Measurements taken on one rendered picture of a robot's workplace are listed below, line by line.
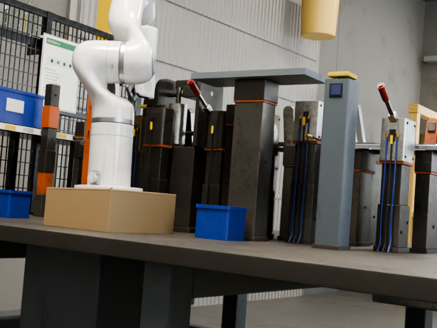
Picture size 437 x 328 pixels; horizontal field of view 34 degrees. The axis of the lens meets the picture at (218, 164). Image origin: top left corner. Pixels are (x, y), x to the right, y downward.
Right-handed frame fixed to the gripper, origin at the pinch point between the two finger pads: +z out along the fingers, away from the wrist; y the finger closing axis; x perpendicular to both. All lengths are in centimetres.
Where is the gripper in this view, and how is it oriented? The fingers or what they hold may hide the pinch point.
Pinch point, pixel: (140, 110)
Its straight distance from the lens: 273.9
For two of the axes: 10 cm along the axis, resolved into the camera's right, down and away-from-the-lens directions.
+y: 5.4, 0.9, 8.4
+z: -0.8, 10.0, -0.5
